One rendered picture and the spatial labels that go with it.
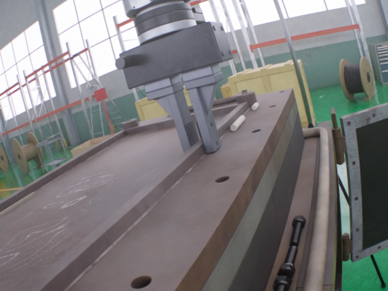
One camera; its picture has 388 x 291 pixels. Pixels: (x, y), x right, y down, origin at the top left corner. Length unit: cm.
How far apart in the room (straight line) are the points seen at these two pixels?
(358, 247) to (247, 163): 91
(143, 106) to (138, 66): 543
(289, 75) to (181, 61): 448
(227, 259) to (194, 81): 22
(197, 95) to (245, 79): 455
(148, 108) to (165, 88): 537
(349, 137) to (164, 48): 71
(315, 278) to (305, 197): 23
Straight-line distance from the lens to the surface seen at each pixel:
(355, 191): 105
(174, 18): 37
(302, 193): 53
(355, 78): 653
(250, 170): 31
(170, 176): 32
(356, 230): 114
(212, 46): 35
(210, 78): 37
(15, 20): 1568
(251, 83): 493
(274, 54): 921
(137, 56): 40
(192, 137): 41
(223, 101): 75
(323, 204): 44
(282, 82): 485
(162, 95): 40
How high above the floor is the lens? 147
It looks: 12 degrees down
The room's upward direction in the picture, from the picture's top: 17 degrees counter-clockwise
